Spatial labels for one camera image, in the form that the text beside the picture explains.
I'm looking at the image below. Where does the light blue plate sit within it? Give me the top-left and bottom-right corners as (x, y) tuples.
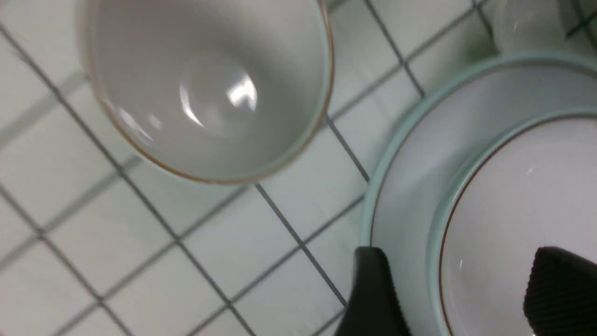
(361, 52), (597, 336)

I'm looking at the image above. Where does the light blue bowl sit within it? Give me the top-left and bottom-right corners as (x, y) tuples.
(426, 108), (596, 336)

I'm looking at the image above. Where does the small white spoon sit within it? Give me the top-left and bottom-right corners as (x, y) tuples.
(493, 0), (566, 54)

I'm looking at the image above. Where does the white grid table mat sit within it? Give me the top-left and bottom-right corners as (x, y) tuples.
(0, 0), (597, 336)

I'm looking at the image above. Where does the light blue cup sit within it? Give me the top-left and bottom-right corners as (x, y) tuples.
(74, 0), (334, 185)

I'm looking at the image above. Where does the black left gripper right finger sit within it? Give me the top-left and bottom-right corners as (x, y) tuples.
(524, 246), (597, 336)

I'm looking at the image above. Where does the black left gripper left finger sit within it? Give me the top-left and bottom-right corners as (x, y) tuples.
(335, 246), (411, 336)

